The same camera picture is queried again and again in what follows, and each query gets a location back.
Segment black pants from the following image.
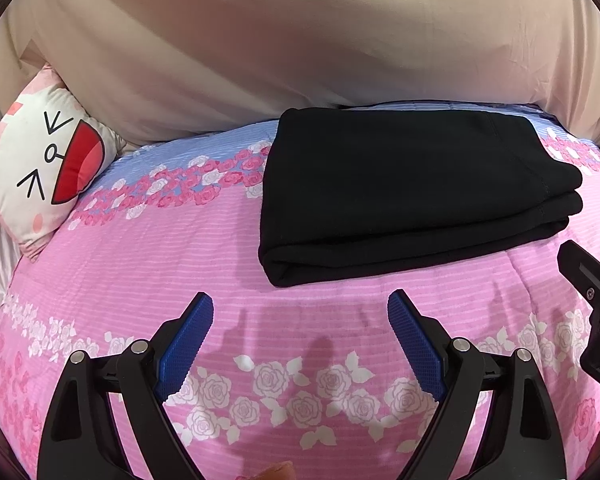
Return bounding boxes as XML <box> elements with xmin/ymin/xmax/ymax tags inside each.
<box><xmin>257</xmin><ymin>106</ymin><xmax>584</xmax><ymax>288</ymax></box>

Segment beige padded headboard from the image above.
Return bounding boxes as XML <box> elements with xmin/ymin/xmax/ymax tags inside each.
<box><xmin>0</xmin><ymin>0</ymin><xmax>600</xmax><ymax>162</ymax></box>

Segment person's left hand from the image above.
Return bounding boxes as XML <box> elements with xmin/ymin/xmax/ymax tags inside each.
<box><xmin>237</xmin><ymin>461</ymin><xmax>297</xmax><ymax>480</ymax></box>

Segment pink floral bedspread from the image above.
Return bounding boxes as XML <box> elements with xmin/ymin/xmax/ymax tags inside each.
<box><xmin>0</xmin><ymin>101</ymin><xmax>600</xmax><ymax>480</ymax></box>

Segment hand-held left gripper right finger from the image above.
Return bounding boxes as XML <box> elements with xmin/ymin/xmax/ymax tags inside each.
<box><xmin>387</xmin><ymin>290</ymin><xmax>568</xmax><ymax>480</ymax></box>

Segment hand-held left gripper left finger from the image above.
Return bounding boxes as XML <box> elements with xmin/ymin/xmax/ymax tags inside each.
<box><xmin>37</xmin><ymin>291</ymin><xmax>216</xmax><ymax>480</ymax></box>

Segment cat face pillow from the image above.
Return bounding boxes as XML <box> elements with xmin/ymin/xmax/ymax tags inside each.
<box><xmin>0</xmin><ymin>62</ymin><xmax>127</xmax><ymax>262</ymax></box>

